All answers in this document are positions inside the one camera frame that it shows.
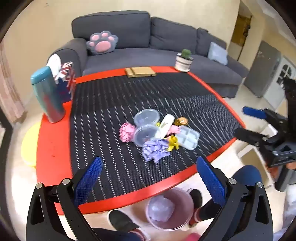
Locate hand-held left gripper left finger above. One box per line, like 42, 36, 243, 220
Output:
26, 156, 103, 241

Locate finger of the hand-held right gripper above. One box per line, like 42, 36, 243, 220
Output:
242, 106, 288, 131
234, 128, 274, 150

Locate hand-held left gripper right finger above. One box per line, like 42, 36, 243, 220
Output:
196, 156, 274, 241

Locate pink plastic bin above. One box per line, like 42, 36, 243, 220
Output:
145, 187, 195, 231

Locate light blue plastic tray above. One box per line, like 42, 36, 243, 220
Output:
174, 126, 200, 151

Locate yellow wrapper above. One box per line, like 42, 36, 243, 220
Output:
167, 136, 180, 151

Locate pink paper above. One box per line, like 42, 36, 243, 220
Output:
119, 122, 136, 142

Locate purple paper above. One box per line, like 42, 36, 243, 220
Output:
142, 138, 169, 164

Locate clear plastic container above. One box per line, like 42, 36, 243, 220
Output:
133, 109, 160, 127
134, 124, 160, 147

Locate beige plastic bottle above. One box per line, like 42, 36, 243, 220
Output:
154, 114, 175, 139

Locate person's right forearm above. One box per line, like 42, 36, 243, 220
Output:
284, 183, 296, 232

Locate person's right hand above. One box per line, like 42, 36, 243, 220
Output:
266, 166, 276, 184

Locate person's right shoe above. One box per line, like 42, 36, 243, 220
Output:
188, 189, 203, 209

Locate person's shoe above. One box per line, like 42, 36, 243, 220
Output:
109, 210, 140, 232
188, 189, 203, 209

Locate grey refrigerator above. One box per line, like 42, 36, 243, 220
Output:
244, 40, 281, 98

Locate white door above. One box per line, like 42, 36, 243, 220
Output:
264, 56, 296, 110

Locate person's left shoe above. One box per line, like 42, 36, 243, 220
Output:
109, 210, 140, 232

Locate person's left leg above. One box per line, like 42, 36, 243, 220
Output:
92, 227, 148, 241

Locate yellow stool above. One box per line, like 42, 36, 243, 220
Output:
21, 122, 41, 168

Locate light blue cushion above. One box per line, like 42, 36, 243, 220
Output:
207, 42, 229, 66

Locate brown wooden door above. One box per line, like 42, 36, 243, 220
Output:
231, 14, 252, 45

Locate potted cactus striped pot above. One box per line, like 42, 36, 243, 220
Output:
174, 49, 194, 72

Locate teal tumbler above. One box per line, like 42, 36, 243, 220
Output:
31, 66, 66, 123

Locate flag print tissue box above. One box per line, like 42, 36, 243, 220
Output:
54, 61, 76, 102

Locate beige patterned curtain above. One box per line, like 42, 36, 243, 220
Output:
0, 42, 26, 123

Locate wooden phone stand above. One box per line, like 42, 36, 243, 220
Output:
125, 67, 158, 78

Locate white tissue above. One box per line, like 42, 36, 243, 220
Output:
46, 54, 63, 76

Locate dark grey sofa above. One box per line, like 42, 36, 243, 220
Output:
47, 10, 250, 99

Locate grey pink paw cushion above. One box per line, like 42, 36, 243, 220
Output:
86, 32, 119, 55

